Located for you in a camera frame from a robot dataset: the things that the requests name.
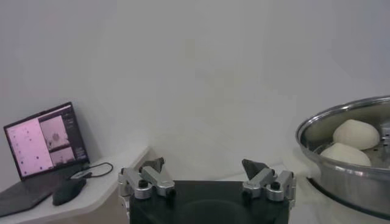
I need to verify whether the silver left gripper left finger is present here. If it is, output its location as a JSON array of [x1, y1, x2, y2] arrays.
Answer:
[[118, 156, 177, 201]]

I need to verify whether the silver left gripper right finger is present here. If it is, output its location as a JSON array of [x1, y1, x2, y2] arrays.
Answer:
[[241, 158, 297, 203]]

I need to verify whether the white steamed baozi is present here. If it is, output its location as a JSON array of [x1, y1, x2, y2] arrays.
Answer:
[[319, 142, 372, 167], [332, 119, 381, 151]]

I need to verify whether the stainless steel steamer basket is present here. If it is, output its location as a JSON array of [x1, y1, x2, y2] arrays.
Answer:
[[295, 96, 390, 220]]

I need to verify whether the white rectangular work table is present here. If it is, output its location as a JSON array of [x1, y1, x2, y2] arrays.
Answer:
[[182, 161, 305, 224]]

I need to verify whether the white side table with mouse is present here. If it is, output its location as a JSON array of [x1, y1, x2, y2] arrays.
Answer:
[[0, 145, 150, 224]]

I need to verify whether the black computer mouse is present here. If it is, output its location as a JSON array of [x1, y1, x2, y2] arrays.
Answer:
[[51, 177, 88, 207]]

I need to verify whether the black laptop with pink screen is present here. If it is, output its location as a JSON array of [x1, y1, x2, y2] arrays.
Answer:
[[0, 102, 91, 217]]

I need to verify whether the thin black looped cable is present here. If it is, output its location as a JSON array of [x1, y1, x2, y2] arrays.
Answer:
[[80, 162, 114, 178]]

